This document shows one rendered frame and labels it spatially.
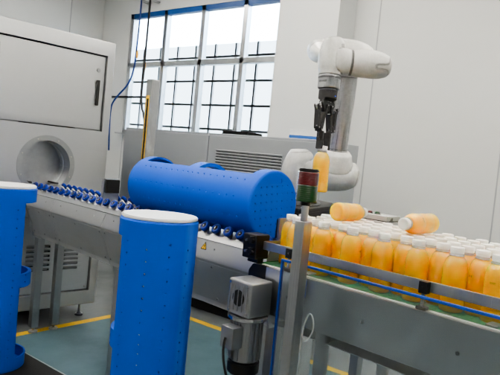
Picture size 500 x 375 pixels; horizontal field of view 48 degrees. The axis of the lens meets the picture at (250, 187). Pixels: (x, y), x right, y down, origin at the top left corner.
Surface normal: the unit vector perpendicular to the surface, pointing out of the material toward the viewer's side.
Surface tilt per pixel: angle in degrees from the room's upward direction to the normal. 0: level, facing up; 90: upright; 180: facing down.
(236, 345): 90
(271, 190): 90
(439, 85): 90
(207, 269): 110
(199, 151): 90
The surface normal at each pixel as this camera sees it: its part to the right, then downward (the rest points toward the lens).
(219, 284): -0.70, 0.30
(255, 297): 0.70, 0.11
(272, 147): -0.62, -0.02
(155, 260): 0.15, 0.07
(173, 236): 0.51, 0.10
